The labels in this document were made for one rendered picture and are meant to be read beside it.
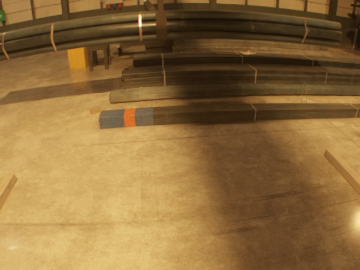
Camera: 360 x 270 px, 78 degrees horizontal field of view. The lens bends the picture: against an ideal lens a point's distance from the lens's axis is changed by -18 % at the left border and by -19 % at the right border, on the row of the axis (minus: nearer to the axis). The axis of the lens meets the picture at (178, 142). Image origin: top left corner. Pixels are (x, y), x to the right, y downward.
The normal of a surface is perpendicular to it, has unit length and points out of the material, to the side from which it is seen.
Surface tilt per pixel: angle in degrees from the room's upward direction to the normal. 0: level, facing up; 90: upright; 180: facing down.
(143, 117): 90
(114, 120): 90
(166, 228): 0
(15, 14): 90
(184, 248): 0
